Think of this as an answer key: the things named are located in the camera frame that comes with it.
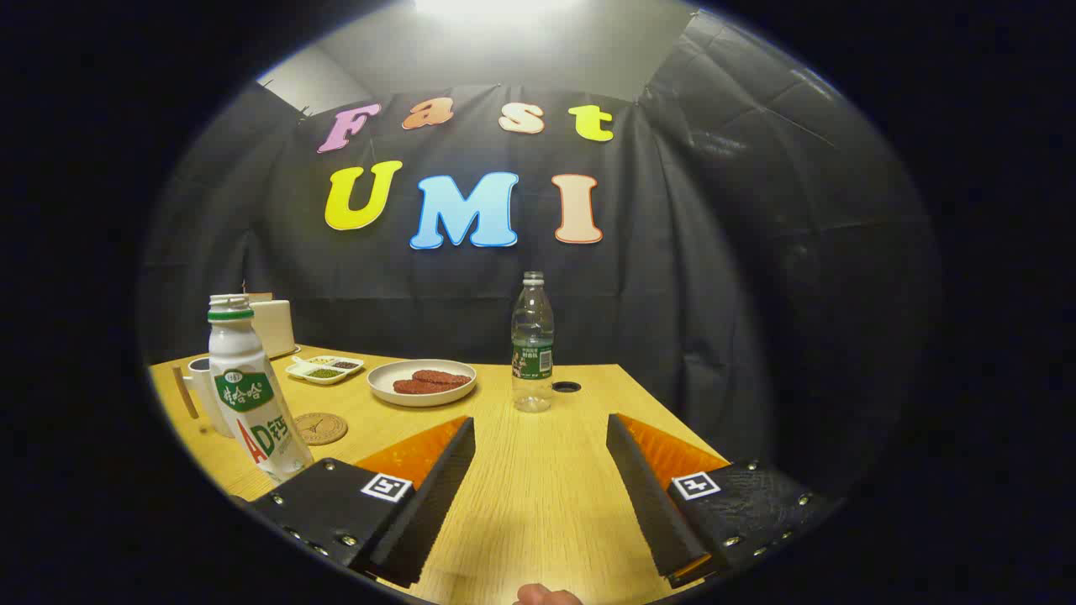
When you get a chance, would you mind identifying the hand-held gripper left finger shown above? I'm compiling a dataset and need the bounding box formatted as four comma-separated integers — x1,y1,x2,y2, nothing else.
231,416,477,589

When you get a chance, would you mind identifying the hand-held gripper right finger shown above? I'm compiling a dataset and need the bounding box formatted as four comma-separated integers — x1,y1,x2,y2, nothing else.
605,412,841,589

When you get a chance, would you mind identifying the round cork coaster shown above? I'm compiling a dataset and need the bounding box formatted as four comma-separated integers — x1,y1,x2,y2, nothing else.
293,412,348,445

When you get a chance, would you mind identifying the white juice bottle green label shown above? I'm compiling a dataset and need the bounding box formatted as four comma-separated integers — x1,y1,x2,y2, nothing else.
208,294,314,484

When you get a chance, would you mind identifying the white cup with wooden handle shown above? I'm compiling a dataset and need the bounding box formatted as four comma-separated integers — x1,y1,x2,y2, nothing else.
172,356,232,438

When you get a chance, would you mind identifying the clear plastic water bottle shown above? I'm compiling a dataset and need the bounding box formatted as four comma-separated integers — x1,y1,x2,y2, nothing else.
511,271,556,413

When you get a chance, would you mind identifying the wooden table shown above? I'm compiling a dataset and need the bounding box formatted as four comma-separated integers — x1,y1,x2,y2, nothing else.
149,345,732,605

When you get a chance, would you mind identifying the white round plate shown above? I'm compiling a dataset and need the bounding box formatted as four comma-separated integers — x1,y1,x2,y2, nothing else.
367,359,477,408

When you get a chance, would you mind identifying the white divided dish with beans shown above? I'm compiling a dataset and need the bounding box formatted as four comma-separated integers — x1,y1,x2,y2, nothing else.
286,355,365,386

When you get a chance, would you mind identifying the black backdrop cloth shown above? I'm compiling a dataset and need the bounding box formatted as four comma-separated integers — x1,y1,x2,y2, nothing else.
139,8,942,505

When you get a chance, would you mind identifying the cream toaster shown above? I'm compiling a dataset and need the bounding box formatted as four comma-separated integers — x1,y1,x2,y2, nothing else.
248,298,301,360

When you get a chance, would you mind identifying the ceiling light strip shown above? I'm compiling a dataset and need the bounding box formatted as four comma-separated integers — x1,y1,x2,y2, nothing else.
412,0,589,24

